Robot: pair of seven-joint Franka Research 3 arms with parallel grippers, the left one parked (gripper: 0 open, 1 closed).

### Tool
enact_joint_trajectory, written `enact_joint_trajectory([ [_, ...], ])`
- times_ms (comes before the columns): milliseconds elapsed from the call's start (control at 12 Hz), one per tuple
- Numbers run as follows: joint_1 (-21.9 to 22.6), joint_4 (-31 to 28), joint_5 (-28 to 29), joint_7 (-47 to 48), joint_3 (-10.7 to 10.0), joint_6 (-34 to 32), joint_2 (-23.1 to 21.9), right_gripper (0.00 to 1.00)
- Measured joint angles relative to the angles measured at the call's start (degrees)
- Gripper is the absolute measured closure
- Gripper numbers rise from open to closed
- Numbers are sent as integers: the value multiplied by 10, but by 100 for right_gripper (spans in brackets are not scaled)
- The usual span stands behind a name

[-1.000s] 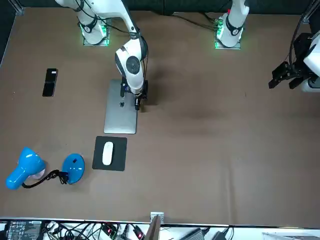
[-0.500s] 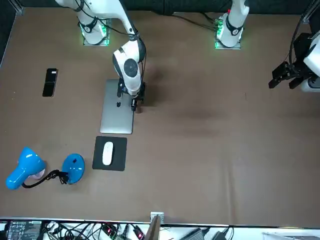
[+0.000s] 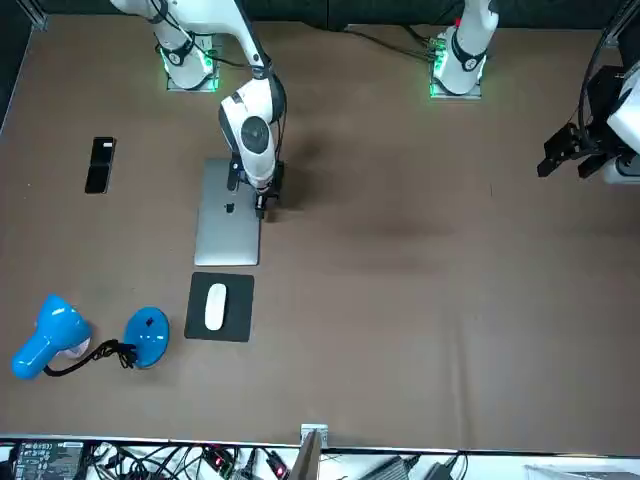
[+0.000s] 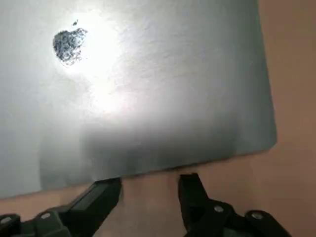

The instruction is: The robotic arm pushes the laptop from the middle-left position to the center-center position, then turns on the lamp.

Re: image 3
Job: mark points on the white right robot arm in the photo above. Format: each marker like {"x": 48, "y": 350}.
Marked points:
{"x": 255, "y": 135}

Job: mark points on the black foldable phone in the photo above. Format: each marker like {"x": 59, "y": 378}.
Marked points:
{"x": 100, "y": 165}

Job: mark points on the aluminium frame post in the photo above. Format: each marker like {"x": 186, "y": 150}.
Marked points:
{"x": 310, "y": 450}

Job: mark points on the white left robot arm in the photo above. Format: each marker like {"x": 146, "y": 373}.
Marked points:
{"x": 467, "y": 50}

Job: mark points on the blue desk lamp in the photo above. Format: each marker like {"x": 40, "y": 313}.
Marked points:
{"x": 55, "y": 330}

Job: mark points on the white computer mouse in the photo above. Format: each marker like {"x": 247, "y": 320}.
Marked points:
{"x": 215, "y": 307}

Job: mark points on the black labelled power adapter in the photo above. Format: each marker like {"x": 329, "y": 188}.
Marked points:
{"x": 45, "y": 460}

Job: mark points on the aluminium table edge rail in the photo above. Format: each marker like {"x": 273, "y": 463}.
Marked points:
{"x": 39, "y": 21}

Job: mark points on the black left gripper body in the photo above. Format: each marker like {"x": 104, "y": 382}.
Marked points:
{"x": 605, "y": 95}

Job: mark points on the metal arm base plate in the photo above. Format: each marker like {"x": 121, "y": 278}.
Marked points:
{"x": 472, "y": 95}
{"x": 212, "y": 88}

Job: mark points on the silver laptop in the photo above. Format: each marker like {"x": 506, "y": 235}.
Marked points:
{"x": 225, "y": 235}

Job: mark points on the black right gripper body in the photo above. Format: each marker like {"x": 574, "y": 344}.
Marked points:
{"x": 266, "y": 200}

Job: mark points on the dark grey mouse pad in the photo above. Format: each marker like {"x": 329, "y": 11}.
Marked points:
{"x": 195, "y": 310}

